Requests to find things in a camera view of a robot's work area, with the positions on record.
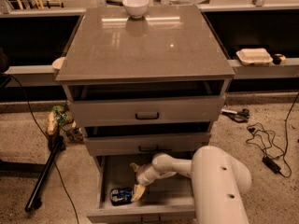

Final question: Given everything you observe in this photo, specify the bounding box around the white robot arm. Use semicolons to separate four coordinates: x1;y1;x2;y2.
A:
131;146;251;224

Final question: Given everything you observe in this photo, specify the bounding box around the black tripod leg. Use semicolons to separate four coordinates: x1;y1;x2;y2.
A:
24;135;64;213

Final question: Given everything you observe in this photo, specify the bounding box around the green snack bag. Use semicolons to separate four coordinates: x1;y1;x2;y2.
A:
52;105;74;129

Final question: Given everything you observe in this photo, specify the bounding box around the white ceramic bowl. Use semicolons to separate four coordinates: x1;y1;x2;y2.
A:
122;0;150;19

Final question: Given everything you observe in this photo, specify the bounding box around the black floor cable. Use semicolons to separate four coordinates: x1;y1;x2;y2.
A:
0;73;80;224

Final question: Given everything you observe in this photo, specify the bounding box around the grey drawer cabinet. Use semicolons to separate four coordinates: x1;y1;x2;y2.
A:
55;5;235;161

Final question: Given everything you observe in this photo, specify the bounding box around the grey drawer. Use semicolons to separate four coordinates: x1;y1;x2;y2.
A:
87;154;195;224
84;122;211;156
68;79;229;127

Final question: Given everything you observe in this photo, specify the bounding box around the grey middle drawer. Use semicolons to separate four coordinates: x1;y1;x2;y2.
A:
84;122;211;156

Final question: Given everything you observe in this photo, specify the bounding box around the grey bottom drawer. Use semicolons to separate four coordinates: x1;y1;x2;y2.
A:
87;154;195;224

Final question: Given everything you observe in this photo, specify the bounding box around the blue pepsi can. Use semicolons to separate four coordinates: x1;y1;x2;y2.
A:
110;188;133;205

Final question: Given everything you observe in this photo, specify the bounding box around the yellow black tape measure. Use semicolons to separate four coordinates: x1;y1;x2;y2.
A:
273;54;286;64

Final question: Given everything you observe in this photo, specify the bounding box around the white foam takeout container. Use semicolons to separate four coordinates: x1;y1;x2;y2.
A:
236;49;273;65

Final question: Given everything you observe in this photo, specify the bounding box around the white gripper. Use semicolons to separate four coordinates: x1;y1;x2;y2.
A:
130;162;159;203

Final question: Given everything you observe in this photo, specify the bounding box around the black power adapter with cable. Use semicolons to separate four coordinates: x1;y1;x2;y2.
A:
245;91;299;179

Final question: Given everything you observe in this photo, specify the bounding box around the grey top drawer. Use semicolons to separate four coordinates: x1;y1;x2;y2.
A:
68;79;229;127

